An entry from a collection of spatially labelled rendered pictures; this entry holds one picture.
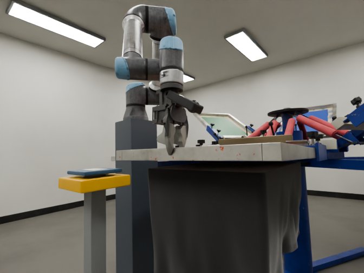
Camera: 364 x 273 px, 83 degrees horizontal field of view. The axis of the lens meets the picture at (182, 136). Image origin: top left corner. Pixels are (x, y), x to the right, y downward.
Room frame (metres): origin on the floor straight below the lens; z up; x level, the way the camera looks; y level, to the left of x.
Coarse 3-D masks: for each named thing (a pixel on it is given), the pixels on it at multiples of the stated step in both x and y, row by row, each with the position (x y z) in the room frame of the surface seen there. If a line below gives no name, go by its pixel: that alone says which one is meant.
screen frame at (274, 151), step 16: (240, 144) 0.46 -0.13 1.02; (256, 144) 0.44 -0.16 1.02; (272, 144) 0.42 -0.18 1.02; (288, 144) 0.46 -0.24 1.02; (144, 160) 0.68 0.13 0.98; (160, 160) 0.63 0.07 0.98; (176, 160) 0.59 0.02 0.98; (192, 160) 0.55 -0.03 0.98; (208, 160) 0.52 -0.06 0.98; (224, 160) 0.49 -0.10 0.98; (240, 160) 0.46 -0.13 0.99; (256, 160) 0.44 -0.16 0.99; (272, 160) 0.42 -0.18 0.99; (288, 160) 0.45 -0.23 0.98
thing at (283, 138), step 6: (234, 138) 1.12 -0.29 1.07; (240, 138) 1.09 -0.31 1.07; (246, 138) 1.07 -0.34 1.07; (252, 138) 1.05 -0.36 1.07; (258, 138) 1.03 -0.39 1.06; (264, 138) 1.01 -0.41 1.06; (270, 138) 0.99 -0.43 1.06; (276, 138) 0.97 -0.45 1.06; (282, 138) 0.96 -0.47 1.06; (288, 138) 0.94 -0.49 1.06; (222, 144) 1.16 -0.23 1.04; (228, 144) 1.14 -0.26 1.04; (234, 144) 1.11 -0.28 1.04
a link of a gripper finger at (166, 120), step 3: (168, 114) 0.58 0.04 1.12; (165, 117) 0.58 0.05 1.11; (168, 117) 0.58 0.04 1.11; (165, 120) 0.57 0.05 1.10; (168, 120) 0.58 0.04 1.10; (171, 120) 0.59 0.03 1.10; (165, 123) 0.58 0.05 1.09; (168, 123) 0.58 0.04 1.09; (165, 126) 0.57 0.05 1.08; (168, 126) 0.58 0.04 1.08; (165, 129) 0.57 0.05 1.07; (168, 129) 0.58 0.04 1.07; (165, 132) 0.58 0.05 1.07; (168, 132) 0.58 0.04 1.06; (165, 135) 0.58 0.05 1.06; (168, 135) 0.58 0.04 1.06
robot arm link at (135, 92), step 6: (132, 84) 1.17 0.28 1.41; (138, 84) 1.18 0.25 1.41; (144, 84) 1.21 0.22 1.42; (126, 90) 1.19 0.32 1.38; (132, 90) 1.17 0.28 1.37; (138, 90) 1.18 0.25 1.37; (144, 90) 1.18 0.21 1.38; (126, 96) 1.19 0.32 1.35; (132, 96) 1.17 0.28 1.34; (138, 96) 1.18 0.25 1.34; (144, 96) 1.19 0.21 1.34; (126, 102) 1.20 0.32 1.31; (132, 102) 1.17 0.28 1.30; (138, 102) 1.18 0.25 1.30; (144, 102) 1.21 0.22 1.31
